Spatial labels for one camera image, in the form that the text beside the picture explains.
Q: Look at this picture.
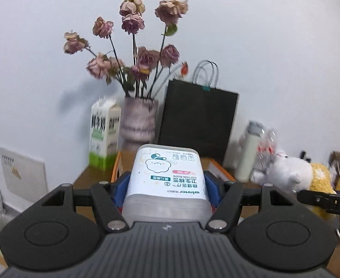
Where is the white cotton swab box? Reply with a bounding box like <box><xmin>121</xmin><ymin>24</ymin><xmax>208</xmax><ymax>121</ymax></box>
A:
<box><xmin>122</xmin><ymin>144</ymin><xmax>212</xmax><ymax>226</ymax></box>

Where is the red orange cardboard box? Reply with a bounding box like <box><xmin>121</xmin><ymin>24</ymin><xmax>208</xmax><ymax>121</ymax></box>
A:
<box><xmin>110</xmin><ymin>151</ymin><xmax>235</xmax><ymax>182</ymax></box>

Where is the yellow plush toy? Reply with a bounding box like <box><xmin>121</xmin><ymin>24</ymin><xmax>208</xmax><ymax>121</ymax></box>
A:
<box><xmin>310</xmin><ymin>162</ymin><xmax>340</xmax><ymax>220</ymax></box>

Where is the white thermos bottle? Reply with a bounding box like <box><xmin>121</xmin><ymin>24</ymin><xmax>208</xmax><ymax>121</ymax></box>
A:
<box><xmin>234</xmin><ymin>120</ymin><xmax>265</xmax><ymax>183</ymax></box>

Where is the white plush toy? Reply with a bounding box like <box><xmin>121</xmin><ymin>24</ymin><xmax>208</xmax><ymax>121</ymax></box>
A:
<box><xmin>250</xmin><ymin>152</ymin><xmax>313</xmax><ymax>193</ymax></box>

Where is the clear plastic water bottle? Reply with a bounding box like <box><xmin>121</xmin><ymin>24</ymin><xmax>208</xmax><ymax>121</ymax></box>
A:
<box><xmin>253</xmin><ymin>129</ymin><xmax>277</xmax><ymax>172</ymax></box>

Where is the white green milk carton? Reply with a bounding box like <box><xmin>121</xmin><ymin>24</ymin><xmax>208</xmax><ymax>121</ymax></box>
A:
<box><xmin>89</xmin><ymin>96</ymin><xmax>122</xmax><ymax>171</ymax></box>

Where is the mauve ceramic vase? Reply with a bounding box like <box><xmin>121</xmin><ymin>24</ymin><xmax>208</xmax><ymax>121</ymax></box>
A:
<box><xmin>120</xmin><ymin>97</ymin><xmax>159</xmax><ymax>151</ymax></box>

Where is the black paper gift bag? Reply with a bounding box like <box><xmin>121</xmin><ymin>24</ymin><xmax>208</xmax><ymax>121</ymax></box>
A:
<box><xmin>158</xmin><ymin>60</ymin><xmax>239</xmax><ymax>163</ymax></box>

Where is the dried pink flower bouquet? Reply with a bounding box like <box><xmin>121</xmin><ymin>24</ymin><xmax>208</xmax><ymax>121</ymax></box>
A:
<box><xmin>63</xmin><ymin>0</ymin><xmax>189</xmax><ymax>99</ymax></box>

